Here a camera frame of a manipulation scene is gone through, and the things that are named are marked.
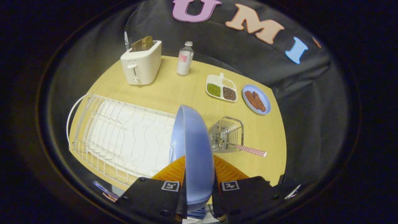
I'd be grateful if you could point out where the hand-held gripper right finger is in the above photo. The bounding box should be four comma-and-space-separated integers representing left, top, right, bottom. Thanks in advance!
211, 155, 286, 224

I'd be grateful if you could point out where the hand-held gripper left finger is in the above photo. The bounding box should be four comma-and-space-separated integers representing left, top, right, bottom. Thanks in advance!
114, 155, 188, 224

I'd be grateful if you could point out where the spoon with red checkered handle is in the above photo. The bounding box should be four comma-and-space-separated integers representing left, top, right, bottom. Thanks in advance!
218, 139, 267, 157

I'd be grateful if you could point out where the metal wire basket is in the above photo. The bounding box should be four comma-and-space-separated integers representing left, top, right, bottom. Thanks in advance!
209, 116, 244, 153

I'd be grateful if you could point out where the white wire dish rack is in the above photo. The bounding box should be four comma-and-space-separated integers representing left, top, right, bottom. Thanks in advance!
66, 92, 178, 187

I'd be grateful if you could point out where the small blue plate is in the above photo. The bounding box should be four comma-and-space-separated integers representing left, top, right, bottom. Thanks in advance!
242, 84, 271, 115

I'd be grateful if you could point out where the brown sausage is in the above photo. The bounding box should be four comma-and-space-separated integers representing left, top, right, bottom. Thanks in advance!
244, 91, 259, 110
252, 91, 266, 112

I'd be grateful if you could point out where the white divided tray with beans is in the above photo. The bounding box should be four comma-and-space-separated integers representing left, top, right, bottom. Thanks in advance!
206, 72, 238, 103

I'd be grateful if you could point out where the white toaster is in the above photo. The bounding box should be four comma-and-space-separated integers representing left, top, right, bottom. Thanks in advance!
120, 40, 162, 86

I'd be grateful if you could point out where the clear plastic bottle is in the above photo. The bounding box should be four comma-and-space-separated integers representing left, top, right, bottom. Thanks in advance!
176, 41, 194, 77

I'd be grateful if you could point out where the black backdrop cloth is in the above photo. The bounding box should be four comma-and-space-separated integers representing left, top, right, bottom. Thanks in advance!
124, 0, 352, 187

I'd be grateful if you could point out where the brown toast slice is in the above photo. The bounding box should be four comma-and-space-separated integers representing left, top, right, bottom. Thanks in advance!
131, 36, 154, 52

